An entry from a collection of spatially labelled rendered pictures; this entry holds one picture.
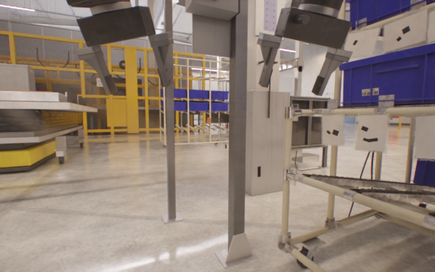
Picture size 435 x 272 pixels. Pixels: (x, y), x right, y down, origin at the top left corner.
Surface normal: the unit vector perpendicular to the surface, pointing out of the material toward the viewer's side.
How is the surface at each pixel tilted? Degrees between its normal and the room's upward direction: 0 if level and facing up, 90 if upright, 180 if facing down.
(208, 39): 90
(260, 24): 90
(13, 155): 90
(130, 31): 114
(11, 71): 90
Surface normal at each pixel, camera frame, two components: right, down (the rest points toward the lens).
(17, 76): 0.40, 0.09
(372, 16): -0.90, 0.12
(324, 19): 0.12, 0.49
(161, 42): -0.09, 0.49
